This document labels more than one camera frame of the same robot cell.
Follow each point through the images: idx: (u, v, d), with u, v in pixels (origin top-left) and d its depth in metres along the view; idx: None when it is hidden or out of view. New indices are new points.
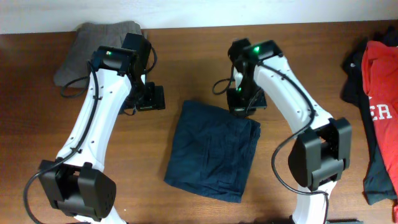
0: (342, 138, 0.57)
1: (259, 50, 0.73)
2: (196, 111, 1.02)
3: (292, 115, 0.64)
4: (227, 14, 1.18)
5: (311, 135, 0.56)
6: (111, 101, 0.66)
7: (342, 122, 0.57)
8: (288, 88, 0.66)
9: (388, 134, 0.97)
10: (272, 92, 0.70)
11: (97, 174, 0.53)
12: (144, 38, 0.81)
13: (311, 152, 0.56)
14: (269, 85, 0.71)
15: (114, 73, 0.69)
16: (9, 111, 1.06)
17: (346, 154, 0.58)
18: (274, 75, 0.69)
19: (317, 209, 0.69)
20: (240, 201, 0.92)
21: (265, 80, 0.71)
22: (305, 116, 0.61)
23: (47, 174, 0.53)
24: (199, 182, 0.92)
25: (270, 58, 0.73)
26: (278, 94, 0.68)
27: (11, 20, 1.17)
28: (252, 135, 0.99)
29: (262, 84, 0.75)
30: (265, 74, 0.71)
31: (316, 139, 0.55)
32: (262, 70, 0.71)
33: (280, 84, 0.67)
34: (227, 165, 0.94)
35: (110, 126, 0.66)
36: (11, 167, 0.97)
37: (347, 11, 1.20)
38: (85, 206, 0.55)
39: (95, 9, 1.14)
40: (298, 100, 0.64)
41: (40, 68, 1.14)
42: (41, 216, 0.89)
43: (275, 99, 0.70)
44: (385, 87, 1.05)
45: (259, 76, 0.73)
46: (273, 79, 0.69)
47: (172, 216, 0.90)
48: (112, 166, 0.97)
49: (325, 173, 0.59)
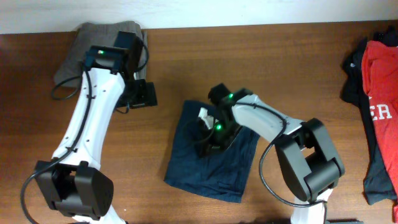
0: (319, 139, 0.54)
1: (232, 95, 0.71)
2: (196, 112, 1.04)
3: (268, 132, 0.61)
4: (227, 14, 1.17)
5: (286, 139, 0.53)
6: (103, 99, 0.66)
7: (314, 122, 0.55)
8: (263, 114, 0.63)
9: (388, 134, 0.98)
10: (252, 124, 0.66)
11: (93, 172, 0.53)
12: (136, 36, 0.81)
13: (292, 157, 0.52)
14: (247, 119, 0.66)
15: (107, 72, 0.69)
16: (9, 111, 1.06)
17: (331, 152, 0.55)
18: (245, 107, 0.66)
19: (316, 211, 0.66)
20: (240, 201, 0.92)
21: (243, 116, 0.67)
22: (277, 128, 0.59)
23: (43, 174, 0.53)
24: (199, 182, 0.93)
25: (242, 96, 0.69)
26: (255, 123, 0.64)
27: (11, 21, 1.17)
28: (252, 135, 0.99)
29: (244, 123, 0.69)
30: (239, 111, 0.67)
31: (293, 142, 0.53)
32: (237, 108, 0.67)
33: (252, 114, 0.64)
34: (228, 167, 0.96)
35: (104, 126, 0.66)
36: (11, 167, 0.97)
37: (347, 10, 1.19)
38: (83, 205, 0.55)
39: (95, 9, 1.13)
40: (270, 117, 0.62)
41: (40, 68, 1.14)
42: (42, 215, 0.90)
43: (257, 129, 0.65)
44: (386, 87, 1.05)
45: (239, 115, 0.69)
46: (247, 112, 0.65)
47: (172, 216, 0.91)
48: (113, 165, 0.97)
49: (320, 182, 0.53)
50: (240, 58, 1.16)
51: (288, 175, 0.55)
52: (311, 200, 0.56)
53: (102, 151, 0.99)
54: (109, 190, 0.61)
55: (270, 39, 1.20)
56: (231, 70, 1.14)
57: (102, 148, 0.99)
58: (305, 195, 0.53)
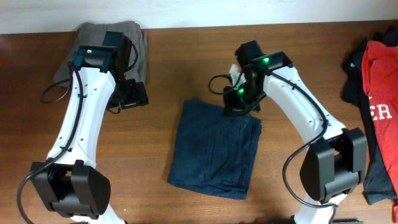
0: (356, 150, 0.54)
1: (268, 60, 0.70)
2: (196, 112, 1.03)
3: (303, 123, 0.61)
4: (227, 14, 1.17)
5: (324, 145, 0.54)
6: (94, 97, 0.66)
7: (356, 132, 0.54)
8: (301, 98, 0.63)
9: (388, 134, 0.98)
10: (282, 101, 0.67)
11: (89, 170, 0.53)
12: (124, 35, 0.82)
13: (325, 163, 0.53)
14: (280, 95, 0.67)
15: (96, 70, 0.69)
16: (9, 111, 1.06)
17: (360, 164, 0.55)
18: (285, 84, 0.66)
19: (324, 214, 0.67)
20: (245, 198, 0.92)
21: (275, 90, 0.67)
22: (317, 125, 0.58)
23: (38, 175, 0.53)
24: (204, 183, 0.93)
25: (280, 70, 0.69)
26: (287, 102, 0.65)
27: (11, 20, 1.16)
28: (254, 132, 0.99)
29: (272, 95, 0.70)
30: (275, 83, 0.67)
31: (329, 149, 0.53)
32: (272, 79, 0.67)
33: (289, 94, 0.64)
34: (232, 164, 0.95)
35: (98, 124, 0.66)
36: (12, 167, 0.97)
37: (347, 10, 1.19)
38: (81, 205, 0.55)
39: (95, 9, 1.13)
40: (308, 108, 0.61)
41: (40, 68, 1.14)
42: (41, 214, 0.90)
43: (285, 106, 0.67)
44: (386, 87, 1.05)
45: (269, 86, 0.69)
46: (283, 89, 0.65)
47: (171, 216, 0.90)
48: (112, 165, 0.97)
49: (337, 188, 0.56)
50: None
51: (311, 176, 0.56)
52: (323, 200, 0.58)
53: (102, 151, 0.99)
54: (107, 188, 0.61)
55: (270, 39, 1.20)
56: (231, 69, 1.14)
57: (102, 148, 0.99)
58: (319, 196, 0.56)
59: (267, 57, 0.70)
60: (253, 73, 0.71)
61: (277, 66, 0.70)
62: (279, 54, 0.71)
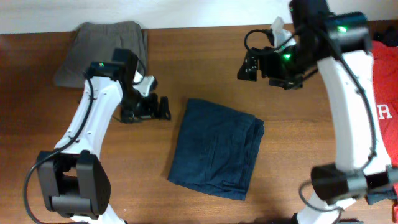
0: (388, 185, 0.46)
1: (342, 30, 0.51)
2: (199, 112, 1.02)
3: (348, 145, 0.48)
4: (227, 14, 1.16)
5: (359, 182, 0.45)
6: (104, 101, 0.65)
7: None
8: (361, 111, 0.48)
9: (388, 134, 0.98)
10: (334, 98, 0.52)
11: (93, 158, 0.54)
12: None
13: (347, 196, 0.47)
14: (335, 91, 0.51)
15: (106, 80, 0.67)
16: (9, 111, 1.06)
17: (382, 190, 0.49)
18: (349, 83, 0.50)
19: (325, 218, 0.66)
20: (245, 198, 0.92)
21: (333, 81, 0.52)
22: (364, 157, 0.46)
23: (45, 163, 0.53)
24: (204, 182, 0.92)
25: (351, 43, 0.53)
26: (342, 106, 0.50)
27: (10, 21, 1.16)
28: (256, 133, 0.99)
29: (325, 78, 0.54)
30: (341, 74, 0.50)
31: (363, 187, 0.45)
32: (339, 67, 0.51)
33: (349, 101, 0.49)
34: (232, 165, 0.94)
35: (105, 125, 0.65)
36: (12, 168, 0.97)
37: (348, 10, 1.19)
38: (82, 200, 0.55)
39: (95, 9, 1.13)
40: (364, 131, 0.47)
41: (40, 68, 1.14)
42: (41, 214, 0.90)
43: (334, 106, 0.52)
44: (386, 87, 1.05)
45: (329, 68, 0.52)
46: (344, 89, 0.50)
47: (171, 217, 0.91)
48: (112, 165, 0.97)
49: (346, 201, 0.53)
50: (239, 58, 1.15)
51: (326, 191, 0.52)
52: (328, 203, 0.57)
53: (102, 151, 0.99)
54: (107, 189, 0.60)
55: None
56: (231, 70, 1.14)
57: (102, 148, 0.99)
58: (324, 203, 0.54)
59: (344, 25, 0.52)
60: (316, 38, 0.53)
61: (351, 38, 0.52)
62: (357, 18, 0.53)
